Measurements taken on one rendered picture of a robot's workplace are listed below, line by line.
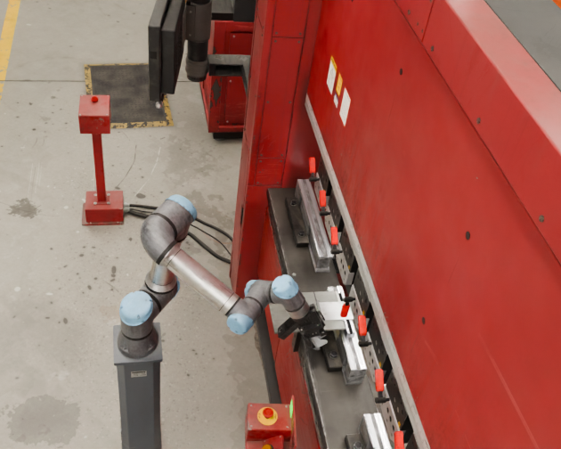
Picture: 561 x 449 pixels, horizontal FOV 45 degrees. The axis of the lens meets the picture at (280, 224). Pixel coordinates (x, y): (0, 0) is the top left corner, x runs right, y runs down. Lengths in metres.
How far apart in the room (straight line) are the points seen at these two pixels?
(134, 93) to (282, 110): 2.60
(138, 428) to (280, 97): 1.52
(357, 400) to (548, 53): 1.43
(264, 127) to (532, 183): 1.86
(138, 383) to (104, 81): 3.24
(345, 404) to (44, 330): 1.84
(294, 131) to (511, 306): 1.82
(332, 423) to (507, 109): 1.40
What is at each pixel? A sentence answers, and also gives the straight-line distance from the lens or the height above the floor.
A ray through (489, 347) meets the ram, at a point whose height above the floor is 1.84.
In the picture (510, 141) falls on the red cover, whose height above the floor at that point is 2.22.
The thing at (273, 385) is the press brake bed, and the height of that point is 0.05.
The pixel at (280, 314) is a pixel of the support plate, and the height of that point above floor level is 1.00.
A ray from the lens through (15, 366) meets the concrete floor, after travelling 3.63.
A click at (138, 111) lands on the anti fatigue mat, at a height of 0.01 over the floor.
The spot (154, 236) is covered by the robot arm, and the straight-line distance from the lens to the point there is 2.16.
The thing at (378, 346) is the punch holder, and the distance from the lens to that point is 2.08.
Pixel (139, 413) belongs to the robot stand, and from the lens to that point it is 2.93.
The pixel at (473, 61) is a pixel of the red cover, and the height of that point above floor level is 2.26.
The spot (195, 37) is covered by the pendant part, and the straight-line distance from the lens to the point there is 3.32.
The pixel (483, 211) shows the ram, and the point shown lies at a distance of 1.45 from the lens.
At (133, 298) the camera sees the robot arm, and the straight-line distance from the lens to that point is 2.50.
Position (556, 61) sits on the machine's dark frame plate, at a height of 2.30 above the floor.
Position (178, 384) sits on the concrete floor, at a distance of 3.48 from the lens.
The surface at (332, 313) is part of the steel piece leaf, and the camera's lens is 2.52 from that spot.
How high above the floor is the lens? 2.90
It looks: 43 degrees down
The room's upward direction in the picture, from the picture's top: 9 degrees clockwise
